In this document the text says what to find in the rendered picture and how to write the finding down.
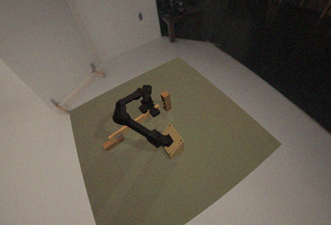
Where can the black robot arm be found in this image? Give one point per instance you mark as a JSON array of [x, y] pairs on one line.
[[121, 117]]

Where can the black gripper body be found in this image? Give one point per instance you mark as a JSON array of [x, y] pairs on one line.
[[154, 111]]

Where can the long brown wooden rail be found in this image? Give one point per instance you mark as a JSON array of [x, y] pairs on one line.
[[125, 129]]

